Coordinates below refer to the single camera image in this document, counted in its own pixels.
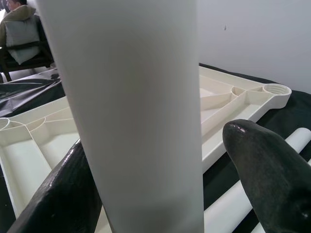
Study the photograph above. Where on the person in olive hoodie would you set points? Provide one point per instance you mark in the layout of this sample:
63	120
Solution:
22	13

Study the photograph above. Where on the dark wooden armchair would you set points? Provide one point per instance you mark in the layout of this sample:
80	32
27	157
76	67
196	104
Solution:
36	61

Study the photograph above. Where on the white ribbed plastic table top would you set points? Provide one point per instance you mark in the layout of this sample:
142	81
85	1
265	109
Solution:
257	106

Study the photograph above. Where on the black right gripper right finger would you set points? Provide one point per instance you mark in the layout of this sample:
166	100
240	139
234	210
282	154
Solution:
272	182

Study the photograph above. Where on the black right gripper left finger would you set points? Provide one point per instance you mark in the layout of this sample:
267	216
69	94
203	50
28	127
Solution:
60	201

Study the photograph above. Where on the black quilted bench cover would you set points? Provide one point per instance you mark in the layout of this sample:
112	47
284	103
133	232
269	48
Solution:
29	89

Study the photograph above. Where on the grey cushion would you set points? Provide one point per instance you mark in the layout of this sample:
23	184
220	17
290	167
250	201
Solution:
20	36

